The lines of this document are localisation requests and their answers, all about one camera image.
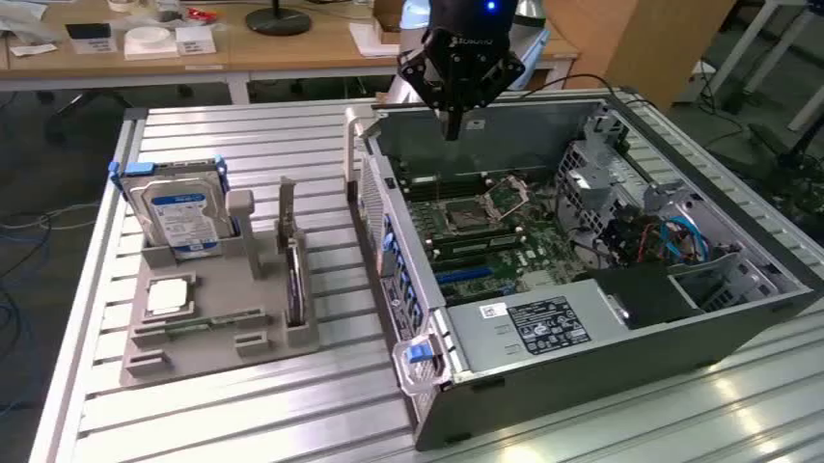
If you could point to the black chair base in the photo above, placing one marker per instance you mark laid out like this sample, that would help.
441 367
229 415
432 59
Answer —
71 103
799 144

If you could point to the black round lamp base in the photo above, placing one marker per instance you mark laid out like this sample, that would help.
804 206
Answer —
277 21

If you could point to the white desk frame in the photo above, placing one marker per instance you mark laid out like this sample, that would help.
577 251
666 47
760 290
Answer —
782 38

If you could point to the silver metal disk bay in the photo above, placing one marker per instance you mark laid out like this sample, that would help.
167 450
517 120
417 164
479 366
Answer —
727 275

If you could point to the white paper booklet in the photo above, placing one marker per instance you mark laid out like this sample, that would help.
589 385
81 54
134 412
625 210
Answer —
373 41

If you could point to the clear plastic bag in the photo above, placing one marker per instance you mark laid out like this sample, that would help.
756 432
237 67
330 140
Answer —
26 24

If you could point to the blue expansion slot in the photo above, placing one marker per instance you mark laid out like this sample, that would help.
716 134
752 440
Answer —
467 276

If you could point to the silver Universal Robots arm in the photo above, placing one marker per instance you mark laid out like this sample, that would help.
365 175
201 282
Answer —
535 53

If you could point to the white flat box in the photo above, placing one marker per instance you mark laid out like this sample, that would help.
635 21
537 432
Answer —
151 54

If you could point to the green RAM stick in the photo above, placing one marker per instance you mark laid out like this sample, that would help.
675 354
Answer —
190 327
476 242

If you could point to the white box with label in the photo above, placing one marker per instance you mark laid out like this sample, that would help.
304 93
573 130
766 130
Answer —
194 41

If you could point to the brown cardboard box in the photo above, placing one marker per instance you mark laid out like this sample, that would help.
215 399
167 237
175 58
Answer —
386 14

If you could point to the red packet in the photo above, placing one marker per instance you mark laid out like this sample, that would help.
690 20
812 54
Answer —
201 15

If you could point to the silver CPU chip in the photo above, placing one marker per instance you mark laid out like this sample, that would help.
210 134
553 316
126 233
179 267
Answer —
169 296

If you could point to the white box with black top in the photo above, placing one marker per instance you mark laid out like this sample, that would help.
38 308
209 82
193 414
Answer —
94 43

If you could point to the graphics card with metal bracket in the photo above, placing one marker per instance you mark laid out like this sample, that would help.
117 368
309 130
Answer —
297 280

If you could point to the CPU socket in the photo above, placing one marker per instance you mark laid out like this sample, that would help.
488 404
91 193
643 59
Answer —
465 217

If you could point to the beige tape roll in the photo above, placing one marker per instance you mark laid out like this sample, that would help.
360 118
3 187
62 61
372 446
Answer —
121 5

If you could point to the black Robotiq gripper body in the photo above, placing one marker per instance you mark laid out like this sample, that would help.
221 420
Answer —
467 58

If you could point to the wooden desk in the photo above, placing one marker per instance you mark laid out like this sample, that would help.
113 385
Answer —
129 67
290 48

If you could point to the white paper label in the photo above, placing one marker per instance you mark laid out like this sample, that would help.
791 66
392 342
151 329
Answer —
33 49

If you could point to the grey plastic parts rack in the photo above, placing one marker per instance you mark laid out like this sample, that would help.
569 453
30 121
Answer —
213 352

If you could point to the black plastic drive cover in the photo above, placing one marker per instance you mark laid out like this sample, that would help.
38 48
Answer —
644 294

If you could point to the open black PC case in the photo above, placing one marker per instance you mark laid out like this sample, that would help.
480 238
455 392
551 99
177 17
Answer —
580 386

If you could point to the wooden cabinet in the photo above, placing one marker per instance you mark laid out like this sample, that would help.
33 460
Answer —
644 48

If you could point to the grey power supply unit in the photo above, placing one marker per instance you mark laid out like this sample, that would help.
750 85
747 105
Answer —
489 347

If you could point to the hard disk in blue caddy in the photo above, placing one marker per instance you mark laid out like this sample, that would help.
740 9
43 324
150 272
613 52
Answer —
181 217

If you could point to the green motherboard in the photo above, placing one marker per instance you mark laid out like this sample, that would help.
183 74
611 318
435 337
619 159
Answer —
528 251

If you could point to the metal socket cover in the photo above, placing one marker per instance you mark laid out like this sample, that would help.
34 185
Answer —
509 195

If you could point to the white tape roll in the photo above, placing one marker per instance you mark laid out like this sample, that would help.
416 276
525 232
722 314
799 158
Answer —
150 36

